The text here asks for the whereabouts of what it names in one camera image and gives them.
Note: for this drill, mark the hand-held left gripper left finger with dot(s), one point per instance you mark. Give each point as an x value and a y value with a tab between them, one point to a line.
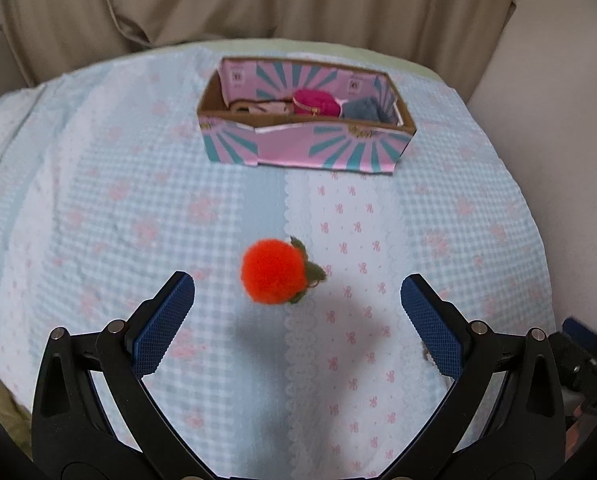
161	327

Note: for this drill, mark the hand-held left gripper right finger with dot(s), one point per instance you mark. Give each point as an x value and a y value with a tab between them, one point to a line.
433	327

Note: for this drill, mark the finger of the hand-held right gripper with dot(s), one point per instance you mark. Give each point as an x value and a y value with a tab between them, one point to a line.
581	326
571	360

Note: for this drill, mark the orange fluffy pompom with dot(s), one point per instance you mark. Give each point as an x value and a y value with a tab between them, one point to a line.
273	272

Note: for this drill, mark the pink and teal cardboard box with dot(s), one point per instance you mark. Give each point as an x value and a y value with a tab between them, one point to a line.
303	145

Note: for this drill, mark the grey knitted cloth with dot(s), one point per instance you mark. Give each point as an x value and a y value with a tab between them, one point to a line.
366	110

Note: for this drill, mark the pink patterned sock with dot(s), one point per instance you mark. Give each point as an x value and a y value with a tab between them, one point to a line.
271	108

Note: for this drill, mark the magenta zip pouch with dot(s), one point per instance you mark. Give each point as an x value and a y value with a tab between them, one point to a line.
318	102

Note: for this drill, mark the blue checked blanket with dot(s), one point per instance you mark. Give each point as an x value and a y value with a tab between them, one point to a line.
178	210

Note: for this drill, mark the pale yellow cloth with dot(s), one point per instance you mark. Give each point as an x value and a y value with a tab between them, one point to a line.
3	410

